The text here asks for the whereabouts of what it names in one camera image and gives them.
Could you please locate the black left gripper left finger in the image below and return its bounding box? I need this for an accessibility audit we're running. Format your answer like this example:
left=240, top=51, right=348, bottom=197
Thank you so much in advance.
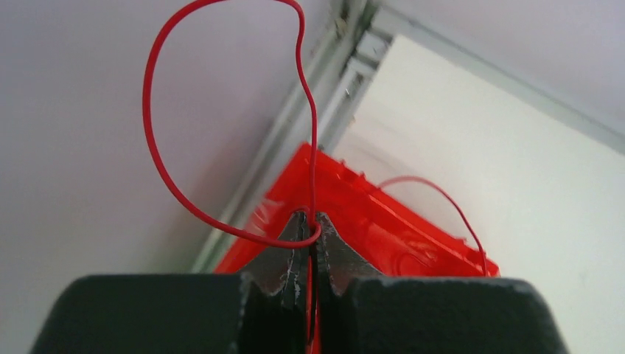
left=29, top=211, right=310, bottom=354

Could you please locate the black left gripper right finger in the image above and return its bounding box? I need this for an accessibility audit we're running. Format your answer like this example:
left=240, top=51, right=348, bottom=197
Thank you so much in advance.
left=316, top=213, right=568, bottom=353

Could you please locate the red plastic bin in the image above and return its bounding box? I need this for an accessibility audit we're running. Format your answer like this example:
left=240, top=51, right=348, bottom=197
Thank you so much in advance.
left=245, top=143, right=499, bottom=277

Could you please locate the aluminium frame rail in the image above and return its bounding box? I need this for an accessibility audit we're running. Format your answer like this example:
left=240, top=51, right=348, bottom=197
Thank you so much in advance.
left=191, top=0, right=625, bottom=274

